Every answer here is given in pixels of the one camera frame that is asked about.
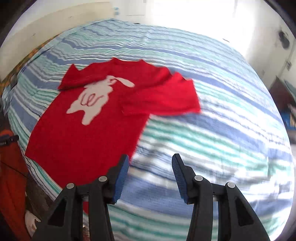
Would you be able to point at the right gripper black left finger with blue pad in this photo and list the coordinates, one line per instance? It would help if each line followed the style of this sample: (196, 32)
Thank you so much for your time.
(64, 219)

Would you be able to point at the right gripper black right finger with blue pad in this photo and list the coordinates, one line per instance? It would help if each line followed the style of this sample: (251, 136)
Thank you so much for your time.
(237, 220)

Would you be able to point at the dark wooden side table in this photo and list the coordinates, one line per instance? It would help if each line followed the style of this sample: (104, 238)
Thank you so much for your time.
(281, 95)

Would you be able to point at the red knit sweater white print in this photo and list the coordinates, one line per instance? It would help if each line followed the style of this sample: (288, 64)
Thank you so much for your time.
(99, 115)

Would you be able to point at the white room door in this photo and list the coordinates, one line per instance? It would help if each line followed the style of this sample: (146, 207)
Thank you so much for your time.
(266, 54)

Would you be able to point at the pile of folded clothes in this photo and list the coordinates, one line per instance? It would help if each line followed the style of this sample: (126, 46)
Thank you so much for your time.
(288, 114)

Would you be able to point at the dark hat on door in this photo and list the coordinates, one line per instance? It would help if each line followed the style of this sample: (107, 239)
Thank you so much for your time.
(283, 37)

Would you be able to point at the beige padded headboard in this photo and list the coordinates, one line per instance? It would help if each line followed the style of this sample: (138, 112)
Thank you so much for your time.
(43, 20)

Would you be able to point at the blue green striped bedspread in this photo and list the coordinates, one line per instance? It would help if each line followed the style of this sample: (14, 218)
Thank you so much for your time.
(239, 136)

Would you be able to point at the red orange garment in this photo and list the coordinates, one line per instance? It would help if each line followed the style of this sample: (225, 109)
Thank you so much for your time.
(13, 185)

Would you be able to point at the orange patterned bed sheet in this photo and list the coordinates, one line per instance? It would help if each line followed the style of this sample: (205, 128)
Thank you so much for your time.
(11, 77)

